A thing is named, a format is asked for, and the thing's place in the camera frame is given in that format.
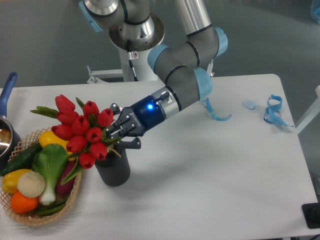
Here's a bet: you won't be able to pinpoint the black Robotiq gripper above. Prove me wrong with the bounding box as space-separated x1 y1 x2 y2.
106 95 165 150

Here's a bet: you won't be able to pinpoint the red tulip bouquet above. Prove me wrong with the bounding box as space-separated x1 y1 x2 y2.
31 94 122 184

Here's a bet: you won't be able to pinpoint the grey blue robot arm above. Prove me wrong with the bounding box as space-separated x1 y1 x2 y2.
79 0 228 149

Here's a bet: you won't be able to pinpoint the dark grey ribbed vase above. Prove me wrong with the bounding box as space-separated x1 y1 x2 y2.
95 147 131 187

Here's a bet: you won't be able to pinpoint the yellow squash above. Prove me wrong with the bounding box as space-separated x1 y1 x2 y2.
39 130 76 161

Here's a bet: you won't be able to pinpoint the green bok choy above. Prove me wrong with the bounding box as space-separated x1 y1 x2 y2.
31 143 68 206

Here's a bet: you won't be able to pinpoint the blue curled ribbon strip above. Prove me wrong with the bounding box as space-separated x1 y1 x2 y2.
200 97 232 122

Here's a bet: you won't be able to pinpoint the purple sweet potato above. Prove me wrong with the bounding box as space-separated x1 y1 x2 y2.
56 161 76 196

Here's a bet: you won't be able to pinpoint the woven wicker basket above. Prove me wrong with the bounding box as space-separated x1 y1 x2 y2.
0 128 82 226

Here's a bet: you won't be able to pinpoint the dark green cucumber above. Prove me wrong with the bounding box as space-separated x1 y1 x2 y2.
0 142 43 177

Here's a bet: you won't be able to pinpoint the cream white garlic bun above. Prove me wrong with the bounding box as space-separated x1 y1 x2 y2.
17 171 46 198

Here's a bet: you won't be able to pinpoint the green bean pods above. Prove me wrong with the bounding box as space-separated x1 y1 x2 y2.
35 198 67 217

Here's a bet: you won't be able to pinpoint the yellow bell pepper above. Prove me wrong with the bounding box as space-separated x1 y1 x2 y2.
1 169 32 194

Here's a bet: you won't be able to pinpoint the light blue bottle cap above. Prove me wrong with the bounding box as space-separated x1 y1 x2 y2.
242 100 256 110

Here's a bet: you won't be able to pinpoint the orange fruit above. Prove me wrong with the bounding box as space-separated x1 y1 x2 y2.
10 191 39 214

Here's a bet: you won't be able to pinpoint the blue ribbon strip right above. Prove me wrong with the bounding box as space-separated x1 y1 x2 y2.
263 94 294 127

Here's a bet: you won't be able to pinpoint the black device at edge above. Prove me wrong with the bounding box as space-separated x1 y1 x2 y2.
301 202 320 229

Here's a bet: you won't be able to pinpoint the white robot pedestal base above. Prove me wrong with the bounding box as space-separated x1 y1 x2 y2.
86 44 216 84

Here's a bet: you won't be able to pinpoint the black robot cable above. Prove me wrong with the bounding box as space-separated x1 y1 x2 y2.
126 39 139 82

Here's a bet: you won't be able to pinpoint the blue handled saucepan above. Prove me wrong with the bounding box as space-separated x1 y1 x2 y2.
0 72 21 170

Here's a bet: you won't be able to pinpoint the white frame at right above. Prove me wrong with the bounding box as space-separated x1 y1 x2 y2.
295 85 320 135

